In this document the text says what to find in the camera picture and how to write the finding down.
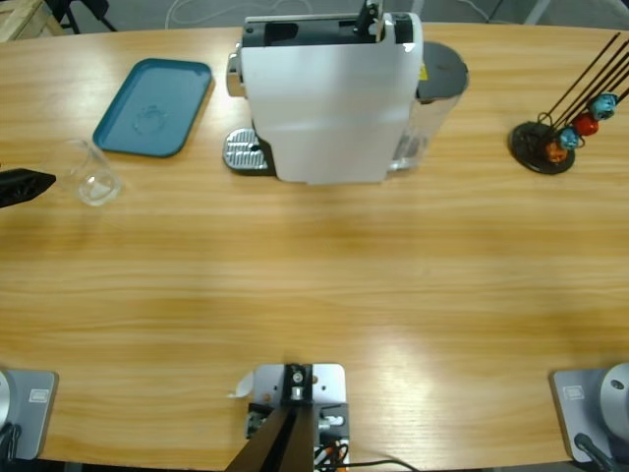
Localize drip tray with metal grate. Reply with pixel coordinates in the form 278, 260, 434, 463
223, 127, 274, 174

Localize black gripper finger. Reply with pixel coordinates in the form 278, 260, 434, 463
0, 168, 58, 210

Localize white capsule coffee machine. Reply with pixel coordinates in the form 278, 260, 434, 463
223, 12, 425, 187

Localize thin black cable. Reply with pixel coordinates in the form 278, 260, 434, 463
343, 458, 419, 472

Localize grey metal leg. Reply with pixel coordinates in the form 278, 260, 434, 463
523, 0, 552, 26

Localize black base cable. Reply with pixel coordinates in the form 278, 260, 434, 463
0, 423, 24, 463
573, 432, 618, 472

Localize clear drinking glass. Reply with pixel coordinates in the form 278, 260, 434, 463
46, 139, 124, 207

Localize white mount block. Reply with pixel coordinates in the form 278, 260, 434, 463
244, 362, 351, 443

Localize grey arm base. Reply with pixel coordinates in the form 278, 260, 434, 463
548, 362, 629, 466
0, 368, 60, 463

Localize red coffee capsule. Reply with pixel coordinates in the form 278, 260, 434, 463
572, 112, 600, 138

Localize clear water tank dark lid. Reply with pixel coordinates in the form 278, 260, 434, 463
387, 41, 471, 173

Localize blue coffee capsule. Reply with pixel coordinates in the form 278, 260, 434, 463
588, 92, 618, 120
558, 126, 585, 151

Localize orange wires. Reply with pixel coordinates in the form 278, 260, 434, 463
314, 440, 351, 466

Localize black mount post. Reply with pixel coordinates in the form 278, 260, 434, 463
224, 363, 315, 472

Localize white tape label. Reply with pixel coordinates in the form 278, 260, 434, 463
225, 371, 256, 399

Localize black chair legs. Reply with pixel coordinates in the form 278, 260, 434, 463
46, 0, 119, 34

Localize teal plastic tray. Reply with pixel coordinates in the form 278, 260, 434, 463
91, 57, 216, 159

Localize black capsule holder with rods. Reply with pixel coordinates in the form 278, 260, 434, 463
508, 31, 629, 176

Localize orange coffee capsule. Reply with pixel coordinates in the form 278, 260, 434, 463
543, 142, 570, 164

